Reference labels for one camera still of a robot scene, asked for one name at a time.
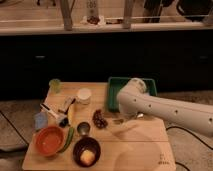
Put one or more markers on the dark brown bowl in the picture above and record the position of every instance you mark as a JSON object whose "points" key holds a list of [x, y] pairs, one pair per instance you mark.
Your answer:
{"points": [[86, 143]]}

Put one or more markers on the yellow banana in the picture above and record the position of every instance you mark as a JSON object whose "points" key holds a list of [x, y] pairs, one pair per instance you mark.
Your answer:
{"points": [[70, 114]]}

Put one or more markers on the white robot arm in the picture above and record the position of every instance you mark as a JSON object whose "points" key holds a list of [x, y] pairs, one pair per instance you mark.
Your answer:
{"points": [[196, 117]]}

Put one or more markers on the silver metal fork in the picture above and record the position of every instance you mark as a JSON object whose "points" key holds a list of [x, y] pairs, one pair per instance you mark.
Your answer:
{"points": [[126, 118]]}

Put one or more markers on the small metal cup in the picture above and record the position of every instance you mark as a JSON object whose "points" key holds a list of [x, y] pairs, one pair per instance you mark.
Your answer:
{"points": [[83, 128]]}

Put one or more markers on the wooden post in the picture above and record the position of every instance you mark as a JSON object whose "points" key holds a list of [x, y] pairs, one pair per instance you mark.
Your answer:
{"points": [[66, 14], [128, 9]]}

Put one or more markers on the green chili pepper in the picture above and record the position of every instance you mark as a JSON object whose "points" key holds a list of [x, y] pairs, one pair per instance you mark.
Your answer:
{"points": [[68, 140]]}

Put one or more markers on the bunch of dark grapes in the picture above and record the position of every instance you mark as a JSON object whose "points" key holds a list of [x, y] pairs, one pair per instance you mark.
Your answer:
{"points": [[98, 120]]}

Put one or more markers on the green plastic tray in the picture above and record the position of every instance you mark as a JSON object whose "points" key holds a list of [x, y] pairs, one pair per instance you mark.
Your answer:
{"points": [[116, 83]]}

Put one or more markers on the wooden post right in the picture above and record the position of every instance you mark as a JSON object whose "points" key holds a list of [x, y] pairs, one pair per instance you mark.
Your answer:
{"points": [[128, 9]]}

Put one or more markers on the orange plastic bowl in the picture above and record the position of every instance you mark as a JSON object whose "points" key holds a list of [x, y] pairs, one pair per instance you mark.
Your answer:
{"points": [[49, 140]]}

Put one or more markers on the white marker pen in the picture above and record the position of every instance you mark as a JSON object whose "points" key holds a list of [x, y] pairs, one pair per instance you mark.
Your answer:
{"points": [[66, 104]]}

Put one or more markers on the wooden post left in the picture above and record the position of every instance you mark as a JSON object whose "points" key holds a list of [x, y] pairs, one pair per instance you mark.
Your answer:
{"points": [[66, 14]]}

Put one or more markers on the white packet with sign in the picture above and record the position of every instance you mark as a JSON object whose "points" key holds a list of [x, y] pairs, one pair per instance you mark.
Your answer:
{"points": [[92, 16]]}

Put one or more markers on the small green cup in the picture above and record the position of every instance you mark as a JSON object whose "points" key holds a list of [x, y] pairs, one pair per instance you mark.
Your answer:
{"points": [[54, 85]]}

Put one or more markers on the white paper cup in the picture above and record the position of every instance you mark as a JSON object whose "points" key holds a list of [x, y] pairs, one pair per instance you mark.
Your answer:
{"points": [[84, 96]]}

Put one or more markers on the white handled brush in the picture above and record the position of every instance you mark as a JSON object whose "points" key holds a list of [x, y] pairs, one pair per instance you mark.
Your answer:
{"points": [[61, 119]]}

